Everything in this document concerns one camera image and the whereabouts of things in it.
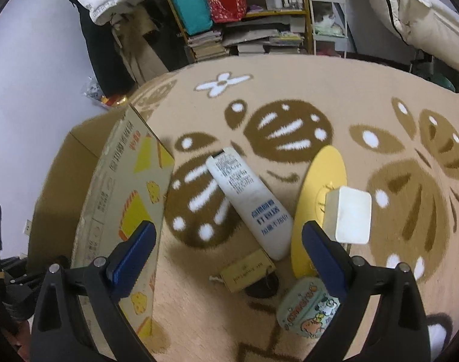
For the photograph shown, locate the cartoon print pouch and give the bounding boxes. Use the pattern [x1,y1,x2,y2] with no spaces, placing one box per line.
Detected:
[277,277,341,342]

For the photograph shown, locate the pile of grey papers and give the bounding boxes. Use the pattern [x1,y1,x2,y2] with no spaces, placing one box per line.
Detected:
[222,15,306,46]

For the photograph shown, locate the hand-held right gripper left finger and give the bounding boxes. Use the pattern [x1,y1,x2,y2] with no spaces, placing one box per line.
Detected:
[29,221,157,362]

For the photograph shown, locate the black round key fob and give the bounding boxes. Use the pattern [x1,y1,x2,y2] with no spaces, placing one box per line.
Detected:
[245,273,280,298]

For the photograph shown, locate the black coat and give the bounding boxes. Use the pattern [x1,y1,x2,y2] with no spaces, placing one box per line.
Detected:
[68,0,136,97]

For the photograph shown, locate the yellow round disc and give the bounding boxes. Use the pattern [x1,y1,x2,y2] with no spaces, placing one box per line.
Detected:
[290,145,348,280]

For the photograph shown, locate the stack of old books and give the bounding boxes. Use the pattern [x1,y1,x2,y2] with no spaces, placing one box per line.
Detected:
[186,30,230,63]

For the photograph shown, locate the white square charger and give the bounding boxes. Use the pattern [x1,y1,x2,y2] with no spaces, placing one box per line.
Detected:
[325,186,372,244]

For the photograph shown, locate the beige coat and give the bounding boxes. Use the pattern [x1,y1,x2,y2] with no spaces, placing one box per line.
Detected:
[111,0,177,84]

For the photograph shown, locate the green soft pack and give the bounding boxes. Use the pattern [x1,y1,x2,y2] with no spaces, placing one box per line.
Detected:
[314,23,345,37]

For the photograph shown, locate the white remote control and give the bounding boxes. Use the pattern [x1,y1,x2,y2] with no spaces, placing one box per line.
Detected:
[205,147,294,261]

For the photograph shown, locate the tan rectangular key tag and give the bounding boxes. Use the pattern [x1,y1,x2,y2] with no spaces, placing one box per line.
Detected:
[219,249,276,293]

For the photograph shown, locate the teal bag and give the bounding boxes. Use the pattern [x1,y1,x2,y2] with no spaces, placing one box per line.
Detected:
[171,0,214,36]

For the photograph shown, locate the cardboard box with yellow print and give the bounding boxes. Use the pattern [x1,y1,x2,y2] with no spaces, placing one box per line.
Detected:
[27,105,175,351]

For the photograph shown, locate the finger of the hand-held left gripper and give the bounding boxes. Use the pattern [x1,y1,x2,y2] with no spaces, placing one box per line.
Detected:
[0,257,39,319]

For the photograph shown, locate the printed blanket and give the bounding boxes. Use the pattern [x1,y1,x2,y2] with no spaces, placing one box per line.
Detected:
[127,55,459,362]

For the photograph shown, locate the cat plush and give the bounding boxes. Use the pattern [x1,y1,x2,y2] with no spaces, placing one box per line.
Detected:
[314,3,341,27]

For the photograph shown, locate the cream padded chair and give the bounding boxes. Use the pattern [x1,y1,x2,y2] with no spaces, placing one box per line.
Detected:
[360,0,459,84]

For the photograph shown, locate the wooden shelf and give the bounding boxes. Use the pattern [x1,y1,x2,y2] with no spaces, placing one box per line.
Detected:
[159,0,315,63]

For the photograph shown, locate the pile of snack bags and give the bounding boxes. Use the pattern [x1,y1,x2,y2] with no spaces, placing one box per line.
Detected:
[80,76,130,111]

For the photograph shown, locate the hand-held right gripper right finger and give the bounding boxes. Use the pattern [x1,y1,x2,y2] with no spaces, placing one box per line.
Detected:
[301,222,432,362]

